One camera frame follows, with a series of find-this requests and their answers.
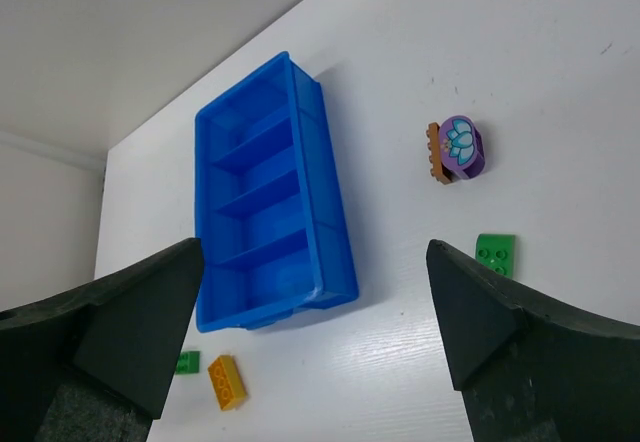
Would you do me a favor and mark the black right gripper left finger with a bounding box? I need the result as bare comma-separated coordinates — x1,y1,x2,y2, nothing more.
1,238,204,441

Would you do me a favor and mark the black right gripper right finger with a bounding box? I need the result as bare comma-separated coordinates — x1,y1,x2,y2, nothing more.
426,239,639,441

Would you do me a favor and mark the purple flower lego piece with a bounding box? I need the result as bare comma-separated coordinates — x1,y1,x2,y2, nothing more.
438,115,485,180

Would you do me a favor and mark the brown lego plate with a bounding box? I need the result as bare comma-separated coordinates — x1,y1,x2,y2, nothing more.
426,122,453,185

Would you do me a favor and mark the green lego brick left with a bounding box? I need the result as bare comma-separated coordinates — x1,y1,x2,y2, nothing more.
175,350,200,375

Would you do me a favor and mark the green lego brick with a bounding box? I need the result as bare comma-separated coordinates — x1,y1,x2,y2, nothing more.
475,233,516,278
175,350,200,375

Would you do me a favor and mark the green lego brick right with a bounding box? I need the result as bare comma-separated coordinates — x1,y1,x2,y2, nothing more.
475,233,516,278

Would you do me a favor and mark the orange lego brick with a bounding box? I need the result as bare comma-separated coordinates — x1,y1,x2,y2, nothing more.
207,354,248,411

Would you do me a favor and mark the blue divided plastic tray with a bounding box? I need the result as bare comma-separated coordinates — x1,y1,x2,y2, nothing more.
194,52,359,333

